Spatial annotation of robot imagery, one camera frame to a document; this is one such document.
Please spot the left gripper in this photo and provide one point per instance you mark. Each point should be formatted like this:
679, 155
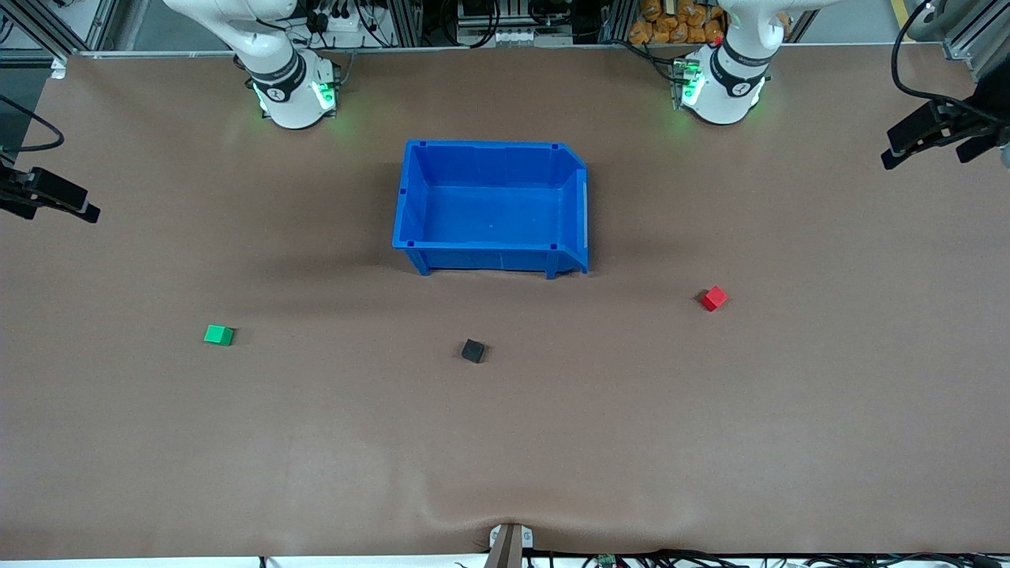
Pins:
996, 101

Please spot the green cube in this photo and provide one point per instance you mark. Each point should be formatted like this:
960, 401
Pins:
218, 334

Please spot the red cube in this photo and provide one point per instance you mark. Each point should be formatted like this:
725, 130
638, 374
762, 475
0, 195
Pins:
714, 298

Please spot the black cube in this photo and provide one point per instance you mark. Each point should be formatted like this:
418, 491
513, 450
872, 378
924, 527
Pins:
473, 351

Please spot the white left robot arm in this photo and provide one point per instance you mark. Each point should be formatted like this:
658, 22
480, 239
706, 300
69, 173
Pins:
726, 95

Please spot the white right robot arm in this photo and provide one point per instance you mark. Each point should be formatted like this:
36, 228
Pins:
284, 95

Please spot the grey round fixture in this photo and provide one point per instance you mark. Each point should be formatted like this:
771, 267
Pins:
925, 20

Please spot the orange snack packet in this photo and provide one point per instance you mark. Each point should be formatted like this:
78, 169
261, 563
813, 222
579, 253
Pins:
641, 33
675, 33
694, 12
652, 9
714, 30

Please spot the white power strip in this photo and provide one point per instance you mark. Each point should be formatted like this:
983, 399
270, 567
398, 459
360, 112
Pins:
347, 25

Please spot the blue plastic bin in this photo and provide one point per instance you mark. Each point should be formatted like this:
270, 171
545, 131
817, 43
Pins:
489, 213

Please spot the white terminal block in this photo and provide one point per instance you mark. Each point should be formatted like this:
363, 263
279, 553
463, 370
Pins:
513, 37

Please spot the brown table mat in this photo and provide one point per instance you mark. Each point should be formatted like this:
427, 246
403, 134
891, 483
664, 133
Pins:
505, 442

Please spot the aluminium frame rail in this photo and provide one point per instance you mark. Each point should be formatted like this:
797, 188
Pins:
47, 28
966, 35

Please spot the small white corner bracket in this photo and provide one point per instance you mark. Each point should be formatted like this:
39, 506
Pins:
58, 68

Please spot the aluminium frame post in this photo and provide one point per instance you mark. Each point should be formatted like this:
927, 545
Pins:
404, 22
618, 20

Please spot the silver table edge rail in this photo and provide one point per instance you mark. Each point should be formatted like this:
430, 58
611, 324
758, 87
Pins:
473, 50

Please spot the metal clamp bracket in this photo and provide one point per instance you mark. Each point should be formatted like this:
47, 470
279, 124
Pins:
510, 544

